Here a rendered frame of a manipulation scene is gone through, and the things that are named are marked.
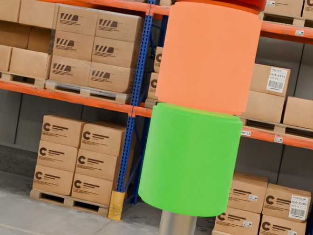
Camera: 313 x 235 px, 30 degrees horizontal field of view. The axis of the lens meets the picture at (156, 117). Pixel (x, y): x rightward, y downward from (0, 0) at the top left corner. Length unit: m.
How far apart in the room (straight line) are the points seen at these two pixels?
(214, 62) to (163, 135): 0.05
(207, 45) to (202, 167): 0.06
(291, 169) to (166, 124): 8.92
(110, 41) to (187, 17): 7.86
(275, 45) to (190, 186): 8.87
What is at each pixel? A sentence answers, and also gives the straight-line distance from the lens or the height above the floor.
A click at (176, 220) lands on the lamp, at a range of 0.32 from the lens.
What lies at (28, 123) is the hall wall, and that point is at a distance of 10.10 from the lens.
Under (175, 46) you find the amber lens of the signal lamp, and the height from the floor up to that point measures 2.25.
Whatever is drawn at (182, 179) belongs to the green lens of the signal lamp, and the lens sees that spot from 0.30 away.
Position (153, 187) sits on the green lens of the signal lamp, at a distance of 0.31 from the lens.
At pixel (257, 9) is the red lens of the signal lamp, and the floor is 2.27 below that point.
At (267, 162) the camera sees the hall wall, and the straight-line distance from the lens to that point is 9.21.
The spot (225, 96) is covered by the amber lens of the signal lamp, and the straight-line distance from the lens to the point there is 0.30.
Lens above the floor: 2.24
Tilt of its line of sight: 5 degrees down
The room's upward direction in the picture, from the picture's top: 10 degrees clockwise
